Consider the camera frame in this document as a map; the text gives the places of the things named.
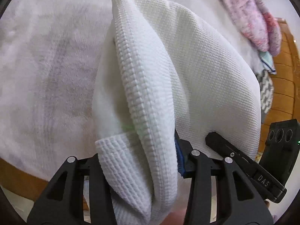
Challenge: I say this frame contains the purple floral quilt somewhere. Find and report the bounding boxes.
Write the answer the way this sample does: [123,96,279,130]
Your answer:
[222,0,282,56]

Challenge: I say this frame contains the white patterned bed sheet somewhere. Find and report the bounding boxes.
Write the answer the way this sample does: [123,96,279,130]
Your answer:
[1,0,260,180]

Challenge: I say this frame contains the wooden bed headboard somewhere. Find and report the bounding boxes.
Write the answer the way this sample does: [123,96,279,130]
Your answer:
[257,18,299,159]

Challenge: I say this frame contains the cream white snap jacket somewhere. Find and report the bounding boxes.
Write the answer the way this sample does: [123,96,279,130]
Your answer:
[92,0,260,224]

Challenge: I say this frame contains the teal striped pillow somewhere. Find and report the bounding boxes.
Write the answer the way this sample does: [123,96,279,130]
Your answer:
[258,51,277,75]

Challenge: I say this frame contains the grey checkered garment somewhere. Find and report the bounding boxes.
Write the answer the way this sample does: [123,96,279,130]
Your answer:
[256,70,274,123]

